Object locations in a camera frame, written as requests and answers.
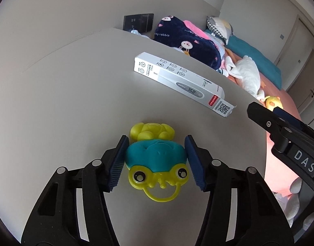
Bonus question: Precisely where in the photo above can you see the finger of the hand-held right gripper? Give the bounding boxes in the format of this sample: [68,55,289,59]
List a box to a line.
[247,102,292,152]
[272,107,310,134]

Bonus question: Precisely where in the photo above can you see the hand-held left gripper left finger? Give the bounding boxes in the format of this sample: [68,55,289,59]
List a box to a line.
[21,134,130,246]

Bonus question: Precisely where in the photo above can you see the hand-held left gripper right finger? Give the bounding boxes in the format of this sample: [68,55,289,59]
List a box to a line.
[185,134,293,246]

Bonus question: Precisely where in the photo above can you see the teal and yellow frog toy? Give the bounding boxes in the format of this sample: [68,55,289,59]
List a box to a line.
[125,122,188,202]

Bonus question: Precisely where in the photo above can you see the bed with pink sheet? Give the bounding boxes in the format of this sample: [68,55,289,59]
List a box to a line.
[225,49,314,195]

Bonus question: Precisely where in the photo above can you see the yellow chick plush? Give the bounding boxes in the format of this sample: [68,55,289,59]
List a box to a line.
[265,96,284,110]

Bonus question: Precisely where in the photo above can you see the white fluffy plush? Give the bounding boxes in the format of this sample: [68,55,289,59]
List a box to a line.
[273,178,314,221]

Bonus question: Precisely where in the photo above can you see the white goose plush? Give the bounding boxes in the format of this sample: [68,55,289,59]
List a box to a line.
[227,56,265,101]

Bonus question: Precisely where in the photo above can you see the teal pillow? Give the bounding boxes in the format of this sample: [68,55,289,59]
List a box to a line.
[204,29,282,90]

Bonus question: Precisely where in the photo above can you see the white thermometer box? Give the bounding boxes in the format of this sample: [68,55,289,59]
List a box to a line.
[133,52,236,118]

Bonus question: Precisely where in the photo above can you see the navy printed blanket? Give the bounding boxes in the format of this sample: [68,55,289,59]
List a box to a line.
[153,16,223,71]

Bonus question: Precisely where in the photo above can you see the patchwork checked pillow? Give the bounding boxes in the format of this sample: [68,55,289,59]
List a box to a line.
[207,16,234,44]

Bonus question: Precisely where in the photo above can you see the pink cloth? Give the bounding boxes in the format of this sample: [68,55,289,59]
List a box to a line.
[184,20,225,54]

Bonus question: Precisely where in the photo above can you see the black wall switch panel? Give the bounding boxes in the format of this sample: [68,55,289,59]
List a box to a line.
[123,13,154,33]

